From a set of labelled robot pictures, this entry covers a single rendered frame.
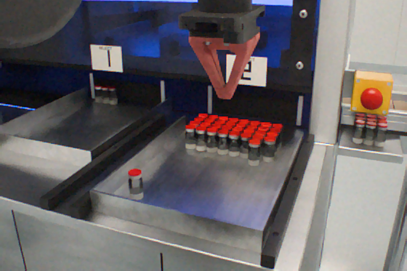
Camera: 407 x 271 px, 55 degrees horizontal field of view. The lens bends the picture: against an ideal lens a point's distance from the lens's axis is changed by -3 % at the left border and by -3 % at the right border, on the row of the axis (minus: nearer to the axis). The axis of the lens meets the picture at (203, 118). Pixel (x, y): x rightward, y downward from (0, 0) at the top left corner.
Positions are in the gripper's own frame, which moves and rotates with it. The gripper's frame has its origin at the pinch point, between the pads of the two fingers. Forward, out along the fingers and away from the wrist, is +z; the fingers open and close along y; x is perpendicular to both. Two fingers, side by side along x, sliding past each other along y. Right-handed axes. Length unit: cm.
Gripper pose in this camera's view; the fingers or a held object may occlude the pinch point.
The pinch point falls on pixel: (224, 91)
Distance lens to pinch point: 45.6
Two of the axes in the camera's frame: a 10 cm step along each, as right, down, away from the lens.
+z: 0.2, 9.2, 3.9
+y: 3.7, -3.7, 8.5
